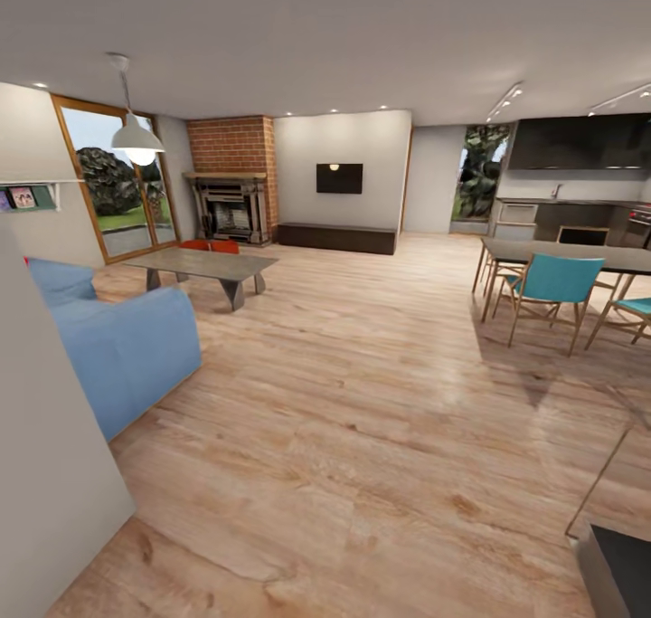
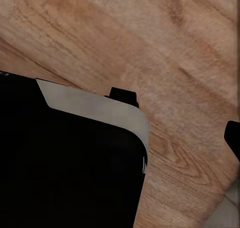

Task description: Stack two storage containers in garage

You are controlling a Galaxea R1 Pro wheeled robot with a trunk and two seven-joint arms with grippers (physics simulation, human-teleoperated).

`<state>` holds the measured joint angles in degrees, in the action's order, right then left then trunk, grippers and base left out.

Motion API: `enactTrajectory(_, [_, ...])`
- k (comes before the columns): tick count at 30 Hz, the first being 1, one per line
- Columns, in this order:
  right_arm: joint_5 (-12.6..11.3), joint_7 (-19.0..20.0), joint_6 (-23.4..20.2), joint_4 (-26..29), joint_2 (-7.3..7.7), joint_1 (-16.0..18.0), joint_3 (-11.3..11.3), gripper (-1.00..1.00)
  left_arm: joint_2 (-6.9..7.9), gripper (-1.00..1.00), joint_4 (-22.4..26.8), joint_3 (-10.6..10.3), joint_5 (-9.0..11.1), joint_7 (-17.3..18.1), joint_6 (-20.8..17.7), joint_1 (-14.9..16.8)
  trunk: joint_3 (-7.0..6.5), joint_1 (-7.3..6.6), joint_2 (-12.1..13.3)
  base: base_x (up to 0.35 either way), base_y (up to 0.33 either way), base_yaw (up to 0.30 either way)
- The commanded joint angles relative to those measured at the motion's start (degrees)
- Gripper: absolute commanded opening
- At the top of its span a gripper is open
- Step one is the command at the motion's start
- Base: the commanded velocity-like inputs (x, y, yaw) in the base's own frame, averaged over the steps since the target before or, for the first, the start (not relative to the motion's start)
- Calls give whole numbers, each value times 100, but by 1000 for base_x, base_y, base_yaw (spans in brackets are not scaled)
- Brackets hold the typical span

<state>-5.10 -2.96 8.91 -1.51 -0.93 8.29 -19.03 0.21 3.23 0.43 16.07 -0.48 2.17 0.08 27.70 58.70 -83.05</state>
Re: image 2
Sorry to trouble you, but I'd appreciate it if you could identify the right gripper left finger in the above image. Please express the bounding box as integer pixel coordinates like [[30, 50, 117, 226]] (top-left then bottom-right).
[[0, 121, 26, 180]]

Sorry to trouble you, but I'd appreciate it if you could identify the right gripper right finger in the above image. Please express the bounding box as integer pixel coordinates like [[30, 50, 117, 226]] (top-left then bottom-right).
[[224, 121, 240, 161]]

